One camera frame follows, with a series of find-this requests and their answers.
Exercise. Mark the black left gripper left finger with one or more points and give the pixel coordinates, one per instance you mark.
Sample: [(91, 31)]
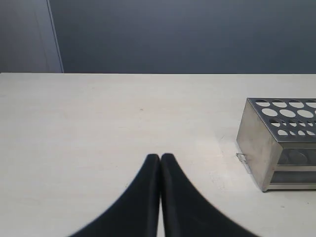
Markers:
[(135, 213)]

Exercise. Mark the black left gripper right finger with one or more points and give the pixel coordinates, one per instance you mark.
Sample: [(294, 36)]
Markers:
[(186, 213)]

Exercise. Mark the stainless steel test tube rack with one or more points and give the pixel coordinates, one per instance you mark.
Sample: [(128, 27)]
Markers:
[(277, 138)]

